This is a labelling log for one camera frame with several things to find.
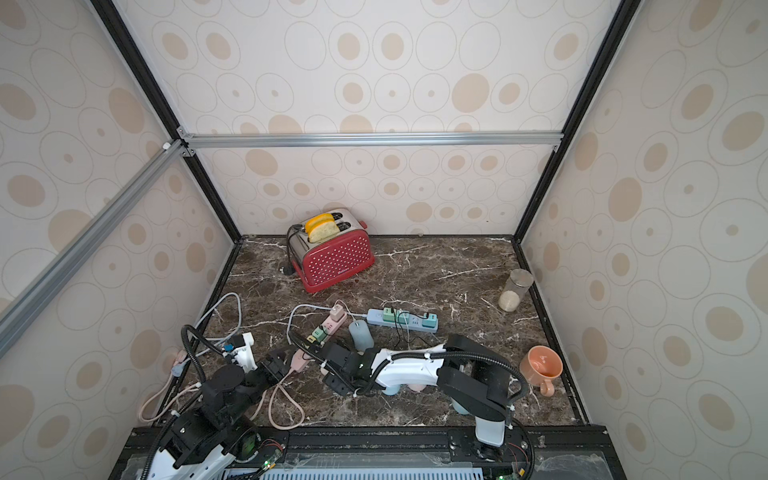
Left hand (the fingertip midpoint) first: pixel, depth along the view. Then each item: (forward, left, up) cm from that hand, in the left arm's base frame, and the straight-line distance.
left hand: (298, 350), depth 74 cm
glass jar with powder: (+21, -61, 0) cm, 64 cm away
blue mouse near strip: (+10, -14, -12) cm, 21 cm away
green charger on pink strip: (+8, -2, -8) cm, 12 cm away
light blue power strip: (+17, -18, -13) cm, 28 cm away
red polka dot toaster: (+30, -1, -2) cm, 30 cm away
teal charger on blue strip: (+14, -35, -11) cm, 39 cm away
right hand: (-3, -7, -13) cm, 15 cm away
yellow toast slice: (+39, -1, +6) cm, 39 cm away
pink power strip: (+13, -5, -12) cm, 19 cm away
